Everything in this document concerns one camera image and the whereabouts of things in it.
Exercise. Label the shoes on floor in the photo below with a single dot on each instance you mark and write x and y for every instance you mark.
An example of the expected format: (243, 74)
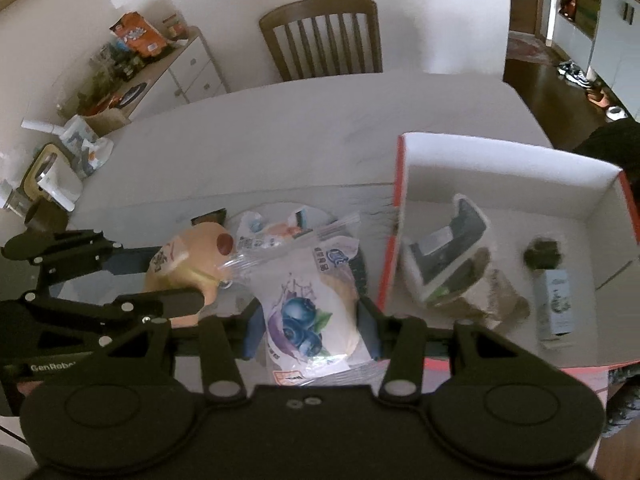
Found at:
(575, 72)

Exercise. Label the brown wooden chair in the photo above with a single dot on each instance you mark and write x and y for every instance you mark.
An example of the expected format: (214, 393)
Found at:
(320, 35)

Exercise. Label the white and dark packet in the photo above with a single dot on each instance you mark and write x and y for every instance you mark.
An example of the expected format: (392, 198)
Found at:
(447, 255)

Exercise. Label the blueberry bread packet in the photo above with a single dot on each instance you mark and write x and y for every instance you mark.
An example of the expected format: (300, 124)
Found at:
(300, 310)

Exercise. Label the white printed bag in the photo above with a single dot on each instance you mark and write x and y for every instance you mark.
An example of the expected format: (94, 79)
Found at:
(87, 145)

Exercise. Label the grey wall cabinet unit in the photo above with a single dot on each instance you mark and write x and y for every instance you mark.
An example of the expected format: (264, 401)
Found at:
(617, 20)

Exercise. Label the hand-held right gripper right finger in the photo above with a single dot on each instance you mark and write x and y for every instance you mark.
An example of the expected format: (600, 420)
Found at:
(372, 330)

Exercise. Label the light blue small box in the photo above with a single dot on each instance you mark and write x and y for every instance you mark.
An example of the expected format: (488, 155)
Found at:
(554, 305)

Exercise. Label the grey patterned clothing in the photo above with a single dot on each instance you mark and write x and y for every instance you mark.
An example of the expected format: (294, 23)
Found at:
(622, 400)

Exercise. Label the dark green snack packet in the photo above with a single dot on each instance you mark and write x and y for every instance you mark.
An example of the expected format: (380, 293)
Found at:
(542, 255)
(209, 220)

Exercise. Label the cluster of bottles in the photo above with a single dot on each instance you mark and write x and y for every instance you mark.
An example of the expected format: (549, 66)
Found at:
(112, 72)

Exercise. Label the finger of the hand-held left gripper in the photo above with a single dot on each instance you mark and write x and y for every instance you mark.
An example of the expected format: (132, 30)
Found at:
(177, 302)
(127, 262)

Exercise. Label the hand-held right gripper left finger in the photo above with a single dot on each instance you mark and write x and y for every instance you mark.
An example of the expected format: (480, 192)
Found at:
(252, 332)

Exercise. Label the small jars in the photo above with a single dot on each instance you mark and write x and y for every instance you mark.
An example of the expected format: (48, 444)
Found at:
(175, 27)

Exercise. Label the red cardboard box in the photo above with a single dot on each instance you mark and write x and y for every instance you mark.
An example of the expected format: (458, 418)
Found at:
(550, 185)

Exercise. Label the orange snack bag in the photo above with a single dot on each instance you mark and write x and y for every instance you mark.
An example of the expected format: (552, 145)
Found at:
(140, 35)

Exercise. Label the black round tray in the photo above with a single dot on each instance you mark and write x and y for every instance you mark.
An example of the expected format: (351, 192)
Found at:
(134, 94)

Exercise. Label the white sideboard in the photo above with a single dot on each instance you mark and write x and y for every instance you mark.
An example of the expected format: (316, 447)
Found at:
(192, 70)

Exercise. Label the peach bun packet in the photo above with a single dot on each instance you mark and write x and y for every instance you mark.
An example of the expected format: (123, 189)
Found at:
(192, 257)

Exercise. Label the clear packet with orange snack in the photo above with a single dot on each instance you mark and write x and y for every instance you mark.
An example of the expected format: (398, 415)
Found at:
(272, 225)

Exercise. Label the chair with black cloth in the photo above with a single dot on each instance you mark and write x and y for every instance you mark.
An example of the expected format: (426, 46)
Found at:
(612, 152)

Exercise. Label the green cardboard carton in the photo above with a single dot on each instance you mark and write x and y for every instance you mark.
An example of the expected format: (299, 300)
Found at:
(587, 7)

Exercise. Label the white tube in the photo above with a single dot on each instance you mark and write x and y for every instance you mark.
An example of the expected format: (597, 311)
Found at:
(42, 126)

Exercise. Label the white appliance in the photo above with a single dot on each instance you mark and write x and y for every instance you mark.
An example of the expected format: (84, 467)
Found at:
(57, 185)

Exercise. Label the white marble desktop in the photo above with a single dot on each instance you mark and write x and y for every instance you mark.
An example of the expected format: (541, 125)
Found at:
(300, 135)

